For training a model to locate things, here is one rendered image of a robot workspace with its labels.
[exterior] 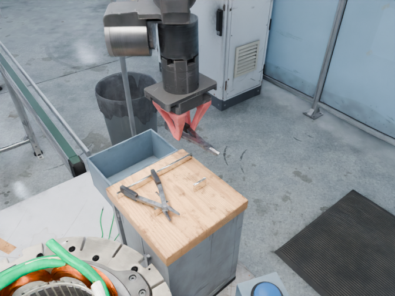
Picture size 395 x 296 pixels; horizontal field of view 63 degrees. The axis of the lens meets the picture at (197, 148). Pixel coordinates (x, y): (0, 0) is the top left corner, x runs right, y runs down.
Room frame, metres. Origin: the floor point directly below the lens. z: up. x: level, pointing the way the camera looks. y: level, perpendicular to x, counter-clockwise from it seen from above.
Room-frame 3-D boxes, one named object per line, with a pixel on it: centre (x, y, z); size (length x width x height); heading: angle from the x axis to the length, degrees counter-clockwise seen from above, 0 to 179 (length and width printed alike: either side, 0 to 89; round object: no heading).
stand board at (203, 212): (0.42, 0.04, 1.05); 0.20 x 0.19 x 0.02; 40
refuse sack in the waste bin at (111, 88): (1.78, 0.44, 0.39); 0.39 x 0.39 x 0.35
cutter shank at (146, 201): (0.38, 0.08, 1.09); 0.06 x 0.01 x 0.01; 65
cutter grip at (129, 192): (0.40, 0.12, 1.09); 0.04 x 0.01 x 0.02; 55
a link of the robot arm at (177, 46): (0.46, 0.03, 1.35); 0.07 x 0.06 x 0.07; 91
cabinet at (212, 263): (0.42, 0.04, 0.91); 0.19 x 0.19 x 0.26; 40
